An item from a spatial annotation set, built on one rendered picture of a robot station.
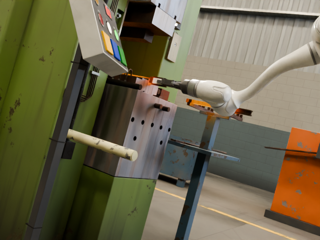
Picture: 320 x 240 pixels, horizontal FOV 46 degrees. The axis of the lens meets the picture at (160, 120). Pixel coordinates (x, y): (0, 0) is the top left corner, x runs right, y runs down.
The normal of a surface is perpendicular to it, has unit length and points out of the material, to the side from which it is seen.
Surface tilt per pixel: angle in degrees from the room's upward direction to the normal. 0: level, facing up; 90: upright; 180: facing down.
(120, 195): 90
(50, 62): 90
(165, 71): 90
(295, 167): 90
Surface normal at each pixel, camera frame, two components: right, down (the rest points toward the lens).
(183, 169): -0.39, -0.13
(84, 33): -0.17, -0.07
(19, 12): 0.79, 0.20
